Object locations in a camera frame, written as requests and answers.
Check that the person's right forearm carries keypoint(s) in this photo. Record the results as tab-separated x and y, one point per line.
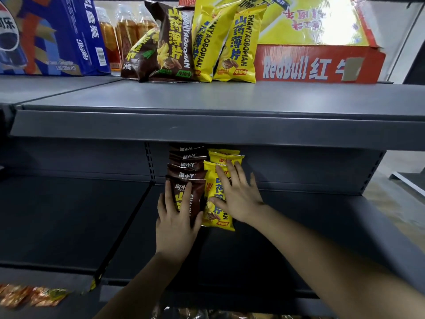
332	262

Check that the person's left hand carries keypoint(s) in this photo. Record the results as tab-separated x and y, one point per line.
176	235

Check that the pack of orange drink bottles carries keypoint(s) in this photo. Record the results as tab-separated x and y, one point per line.
109	39

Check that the person's right hand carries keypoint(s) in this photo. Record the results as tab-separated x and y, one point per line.
242	202

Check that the yellow printed carton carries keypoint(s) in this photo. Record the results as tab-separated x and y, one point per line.
315	26

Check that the dark grey metal shelf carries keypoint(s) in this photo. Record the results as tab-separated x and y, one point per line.
212	129

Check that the blue drink carton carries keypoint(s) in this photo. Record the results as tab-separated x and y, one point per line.
49	36

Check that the pile of wrapped pastries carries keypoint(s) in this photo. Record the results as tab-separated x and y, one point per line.
199	313

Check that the pile of red-brown foil packets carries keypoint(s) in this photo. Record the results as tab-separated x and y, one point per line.
33	295

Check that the person's left forearm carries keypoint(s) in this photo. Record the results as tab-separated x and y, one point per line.
139	295

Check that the red carton with white lettering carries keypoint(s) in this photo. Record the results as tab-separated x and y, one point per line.
299	68

